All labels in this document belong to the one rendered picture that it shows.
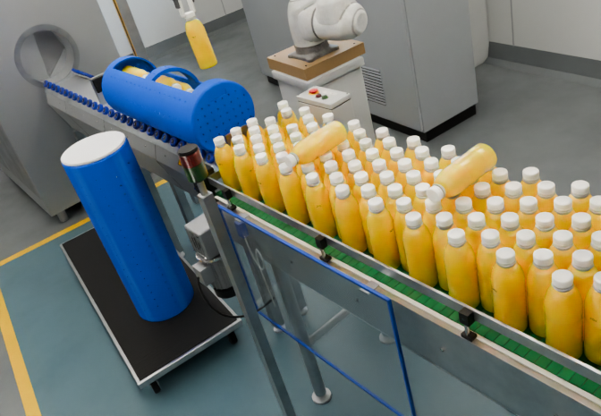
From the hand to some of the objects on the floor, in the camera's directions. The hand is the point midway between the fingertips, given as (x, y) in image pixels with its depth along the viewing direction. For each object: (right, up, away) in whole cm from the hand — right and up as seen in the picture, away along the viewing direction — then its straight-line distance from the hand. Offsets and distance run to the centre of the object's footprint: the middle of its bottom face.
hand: (185, 5), depth 221 cm
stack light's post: (+39, -160, +18) cm, 165 cm away
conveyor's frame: (+96, -155, -1) cm, 182 cm away
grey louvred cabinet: (+86, +9, +270) cm, 283 cm away
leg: (-19, -99, +142) cm, 174 cm away
